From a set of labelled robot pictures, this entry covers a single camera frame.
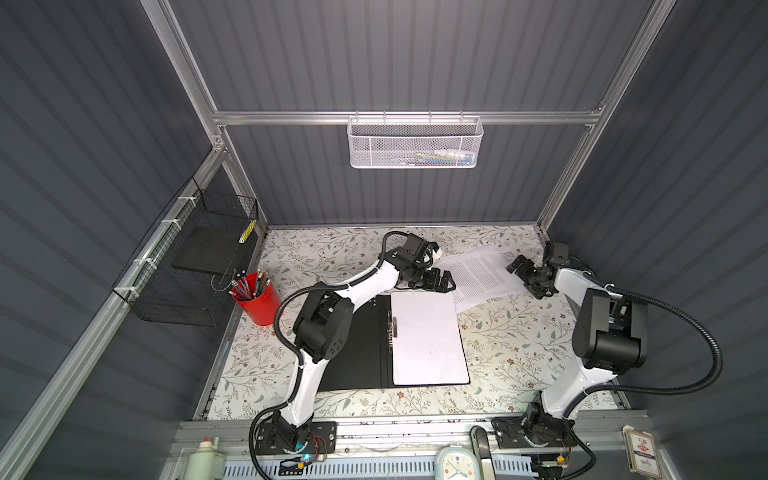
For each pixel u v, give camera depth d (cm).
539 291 81
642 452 70
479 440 71
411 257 75
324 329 56
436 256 86
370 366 85
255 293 83
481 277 105
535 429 68
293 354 54
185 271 73
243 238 80
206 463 65
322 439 72
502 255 112
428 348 87
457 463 68
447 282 83
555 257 77
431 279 82
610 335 51
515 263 91
